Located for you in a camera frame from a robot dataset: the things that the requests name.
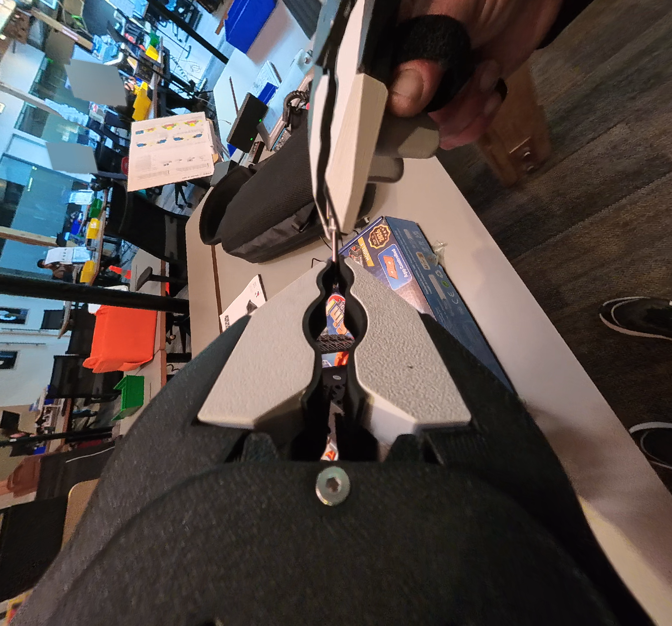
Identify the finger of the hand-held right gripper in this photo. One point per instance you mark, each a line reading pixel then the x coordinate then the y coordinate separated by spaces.
pixel 321 122
pixel 357 122

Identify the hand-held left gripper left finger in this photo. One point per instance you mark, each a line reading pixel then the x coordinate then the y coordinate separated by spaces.
pixel 252 374

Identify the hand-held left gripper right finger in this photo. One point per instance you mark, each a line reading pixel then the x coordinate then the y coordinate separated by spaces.
pixel 415 374

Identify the black-and-white instruction booklet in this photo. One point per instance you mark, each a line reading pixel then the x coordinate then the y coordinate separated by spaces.
pixel 244 306

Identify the black box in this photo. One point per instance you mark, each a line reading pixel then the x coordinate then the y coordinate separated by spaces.
pixel 247 122

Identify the black bag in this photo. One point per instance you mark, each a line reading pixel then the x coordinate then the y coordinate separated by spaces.
pixel 263 206

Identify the blue robot kit box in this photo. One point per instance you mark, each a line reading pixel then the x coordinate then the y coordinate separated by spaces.
pixel 420 269

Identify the green storage bin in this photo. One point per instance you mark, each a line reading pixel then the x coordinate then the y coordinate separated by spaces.
pixel 130 392

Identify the large blue storage bin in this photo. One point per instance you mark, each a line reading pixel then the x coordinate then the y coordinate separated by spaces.
pixel 250 7

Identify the white sign board on stand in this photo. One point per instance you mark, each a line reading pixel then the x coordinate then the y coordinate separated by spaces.
pixel 173 154

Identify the yellow storage bin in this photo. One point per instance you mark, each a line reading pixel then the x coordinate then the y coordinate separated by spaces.
pixel 142 101

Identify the black floor lamp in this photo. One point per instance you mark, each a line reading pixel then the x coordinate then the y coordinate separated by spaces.
pixel 84 292

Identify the person's black shoe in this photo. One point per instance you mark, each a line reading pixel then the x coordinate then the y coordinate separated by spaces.
pixel 635 316
pixel 656 442

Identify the wooden post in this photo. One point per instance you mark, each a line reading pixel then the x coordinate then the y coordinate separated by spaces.
pixel 520 133

